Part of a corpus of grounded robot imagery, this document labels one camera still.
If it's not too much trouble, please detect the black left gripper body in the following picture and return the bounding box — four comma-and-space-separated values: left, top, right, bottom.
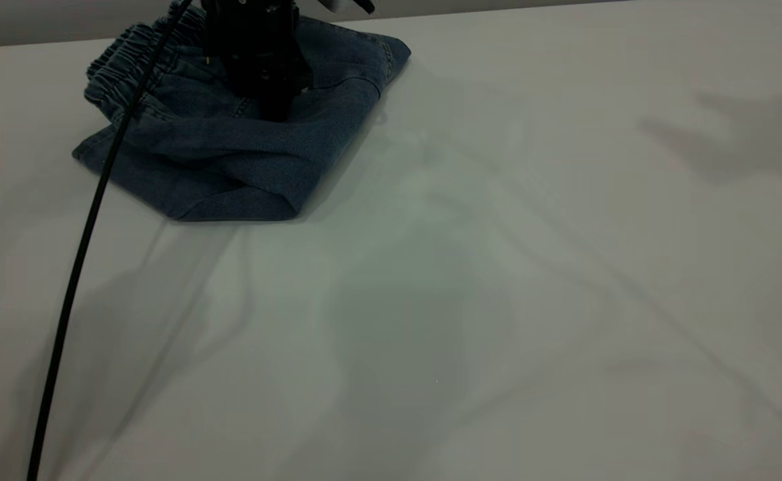
201, 0, 311, 94

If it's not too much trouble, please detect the blue denim shorts basketball print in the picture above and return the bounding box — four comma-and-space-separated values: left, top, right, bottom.
72, 3, 412, 222

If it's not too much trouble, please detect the black left wrist camera cable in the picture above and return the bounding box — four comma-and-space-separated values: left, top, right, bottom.
27, 0, 194, 481

